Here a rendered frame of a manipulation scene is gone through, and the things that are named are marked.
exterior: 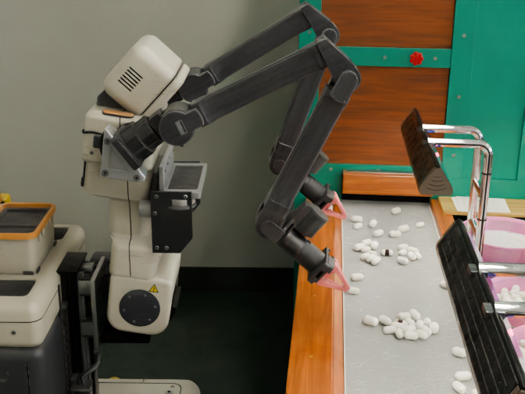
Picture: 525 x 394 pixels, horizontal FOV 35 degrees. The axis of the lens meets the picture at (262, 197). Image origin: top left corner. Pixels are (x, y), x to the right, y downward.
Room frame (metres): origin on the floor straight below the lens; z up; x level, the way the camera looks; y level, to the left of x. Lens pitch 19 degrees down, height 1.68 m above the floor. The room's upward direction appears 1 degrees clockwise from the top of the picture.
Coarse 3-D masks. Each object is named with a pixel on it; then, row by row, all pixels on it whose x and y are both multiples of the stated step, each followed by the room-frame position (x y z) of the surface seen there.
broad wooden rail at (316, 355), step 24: (312, 240) 2.26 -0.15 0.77; (336, 240) 2.28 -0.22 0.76; (312, 288) 1.93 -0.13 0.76; (312, 312) 1.80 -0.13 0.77; (336, 312) 1.82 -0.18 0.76; (312, 336) 1.68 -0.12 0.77; (336, 336) 1.70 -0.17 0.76; (312, 360) 1.57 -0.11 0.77; (336, 360) 1.59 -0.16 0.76; (288, 384) 1.48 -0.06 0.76; (312, 384) 1.48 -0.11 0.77; (336, 384) 1.49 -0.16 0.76
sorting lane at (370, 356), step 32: (352, 224) 2.46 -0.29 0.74; (384, 224) 2.46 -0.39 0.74; (352, 256) 2.20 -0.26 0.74; (384, 256) 2.20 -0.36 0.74; (384, 288) 1.99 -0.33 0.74; (416, 288) 1.99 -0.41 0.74; (352, 320) 1.81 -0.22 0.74; (448, 320) 1.82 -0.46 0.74; (352, 352) 1.66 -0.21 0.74; (384, 352) 1.66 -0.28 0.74; (416, 352) 1.66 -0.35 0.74; (448, 352) 1.66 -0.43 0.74; (352, 384) 1.52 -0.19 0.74; (384, 384) 1.52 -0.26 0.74; (416, 384) 1.52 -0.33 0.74; (448, 384) 1.52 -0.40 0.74
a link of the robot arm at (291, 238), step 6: (288, 228) 1.79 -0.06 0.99; (294, 228) 1.79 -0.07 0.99; (288, 234) 1.77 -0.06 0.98; (294, 234) 1.78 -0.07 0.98; (300, 234) 1.79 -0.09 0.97; (282, 240) 1.77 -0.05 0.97; (288, 240) 1.77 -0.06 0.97; (294, 240) 1.77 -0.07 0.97; (300, 240) 1.77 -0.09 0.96; (306, 240) 1.78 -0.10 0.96; (282, 246) 1.77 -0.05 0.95; (288, 246) 1.76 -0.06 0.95; (294, 246) 1.76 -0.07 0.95; (300, 246) 1.77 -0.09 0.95; (288, 252) 1.77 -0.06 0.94; (294, 252) 1.76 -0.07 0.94
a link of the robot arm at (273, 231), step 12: (312, 204) 1.80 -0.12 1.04; (288, 216) 1.81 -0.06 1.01; (300, 216) 1.77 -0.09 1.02; (312, 216) 1.77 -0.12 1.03; (324, 216) 1.79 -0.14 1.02; (264, 228) 1.75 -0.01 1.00; (276, 228) 1.75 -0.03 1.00; (300, 228) 1.77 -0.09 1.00; (312, 228) 1.77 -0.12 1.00; (276, 240) 1.75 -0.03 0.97
